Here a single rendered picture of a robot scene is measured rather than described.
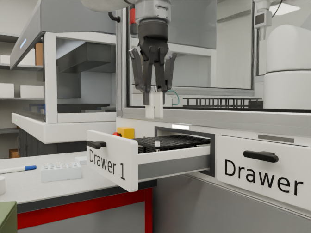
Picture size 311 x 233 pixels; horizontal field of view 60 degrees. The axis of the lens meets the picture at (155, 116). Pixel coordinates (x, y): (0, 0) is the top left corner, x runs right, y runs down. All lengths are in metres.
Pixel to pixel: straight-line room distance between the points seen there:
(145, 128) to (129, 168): 0.42
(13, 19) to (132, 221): 4.40
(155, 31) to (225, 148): 0.32
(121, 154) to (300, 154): 0.36
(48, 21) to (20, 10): 3.56
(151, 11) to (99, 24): 0.95
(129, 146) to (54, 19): 1.07
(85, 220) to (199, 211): 0.33
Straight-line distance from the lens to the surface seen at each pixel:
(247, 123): 0.64
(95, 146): 0.66
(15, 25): 5.00
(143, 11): 0.68
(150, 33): 0.67
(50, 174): 0.94
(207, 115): 0.73
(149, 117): 0.67
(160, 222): 0.99
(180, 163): 0.67
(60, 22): 1.54
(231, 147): 0.65
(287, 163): 0.57
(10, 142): 4.87
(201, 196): 0.79
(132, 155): 0.57
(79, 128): 1.52
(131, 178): 0.59
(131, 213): 0.92
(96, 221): 0.88
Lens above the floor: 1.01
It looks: 3 degrees down
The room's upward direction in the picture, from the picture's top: straight up
